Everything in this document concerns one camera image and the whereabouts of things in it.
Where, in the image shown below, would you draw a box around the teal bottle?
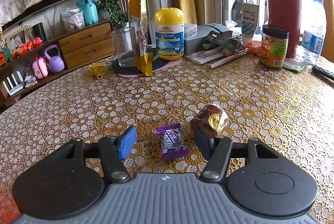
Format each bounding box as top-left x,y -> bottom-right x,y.
76,0 -> 99,25

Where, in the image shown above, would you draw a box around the dark red thermos bottle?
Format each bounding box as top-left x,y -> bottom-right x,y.
268,0 -> 302,58

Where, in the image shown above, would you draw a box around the framed photo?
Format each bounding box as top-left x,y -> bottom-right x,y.
6,25 -> 30,53

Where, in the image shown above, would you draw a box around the yellow small toy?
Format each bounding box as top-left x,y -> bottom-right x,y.
88,62 -> 109,80

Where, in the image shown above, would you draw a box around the red apple ornaments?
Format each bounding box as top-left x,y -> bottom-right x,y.
11,37 -> 42,59

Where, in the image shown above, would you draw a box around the stack of papers and boxes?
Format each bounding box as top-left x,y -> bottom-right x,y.
184,24 -> 248,69

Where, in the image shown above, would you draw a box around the brown wrapped pastry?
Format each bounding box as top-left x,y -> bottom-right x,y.
190,104 -> 229,137

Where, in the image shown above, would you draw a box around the black remote control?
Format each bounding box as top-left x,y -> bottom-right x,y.
312,65 -> 334,81

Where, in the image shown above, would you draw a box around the black speaker cylinder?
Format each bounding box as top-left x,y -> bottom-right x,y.
32,22 -> 47,42

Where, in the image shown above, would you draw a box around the clear plastic bag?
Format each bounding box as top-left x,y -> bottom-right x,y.
60,7 -> 85,32

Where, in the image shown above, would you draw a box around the clear drinking glass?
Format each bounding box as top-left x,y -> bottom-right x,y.
111,27 -> 136,68

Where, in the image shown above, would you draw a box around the yellow standing snack pouch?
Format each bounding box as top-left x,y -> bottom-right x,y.
128,0 -> 153,69

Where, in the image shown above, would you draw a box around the purple kettlebell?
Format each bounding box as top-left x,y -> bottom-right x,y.
44,44 -> 65,73

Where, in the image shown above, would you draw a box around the white router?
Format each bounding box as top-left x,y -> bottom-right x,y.
2,70 -> 25,96

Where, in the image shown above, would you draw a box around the yellow lid gummies bottle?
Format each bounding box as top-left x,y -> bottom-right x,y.
154,8 -> 185,61

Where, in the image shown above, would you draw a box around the wooden TV cabinet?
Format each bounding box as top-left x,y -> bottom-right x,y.
1,20 -> 115,105

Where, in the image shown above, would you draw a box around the purple candy wrapper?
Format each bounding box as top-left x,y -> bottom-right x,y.
156,123 -> 190,161

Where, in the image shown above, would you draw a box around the orange clock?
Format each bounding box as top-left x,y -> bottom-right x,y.
0,51 -> 7,66

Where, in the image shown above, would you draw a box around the black lid orange jar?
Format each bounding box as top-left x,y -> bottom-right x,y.
260,25 -> 289,69

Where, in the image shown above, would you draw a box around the round dark placemat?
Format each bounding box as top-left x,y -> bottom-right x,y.
111,57 -> 182,78

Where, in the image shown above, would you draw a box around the clear water bottle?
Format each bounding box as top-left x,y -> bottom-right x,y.
301,0 -> 327,65

